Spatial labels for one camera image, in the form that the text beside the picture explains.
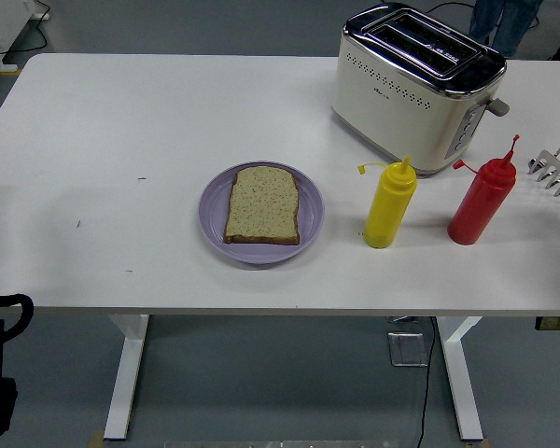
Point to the red squeeze bottle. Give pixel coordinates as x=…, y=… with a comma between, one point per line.
x=478, y=210

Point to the bread slice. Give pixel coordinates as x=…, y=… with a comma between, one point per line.
x=263, y=205

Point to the white equipment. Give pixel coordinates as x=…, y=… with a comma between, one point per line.
x=0, y=28

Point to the white table leg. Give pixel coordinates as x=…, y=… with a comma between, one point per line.
x=462, y=373
x=126, y=373

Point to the purple plate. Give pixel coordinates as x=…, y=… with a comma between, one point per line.
x=261, y=252

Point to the yellow squeeze bottle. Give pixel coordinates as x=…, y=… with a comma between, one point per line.
x=387, y=210

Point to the cream and chrome toaster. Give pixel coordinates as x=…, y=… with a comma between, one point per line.
x=401, y=116

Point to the metal floor socket plate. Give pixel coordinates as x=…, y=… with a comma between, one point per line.
x=407, y=349

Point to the black table control panel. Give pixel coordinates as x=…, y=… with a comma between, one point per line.
x=557, y=323

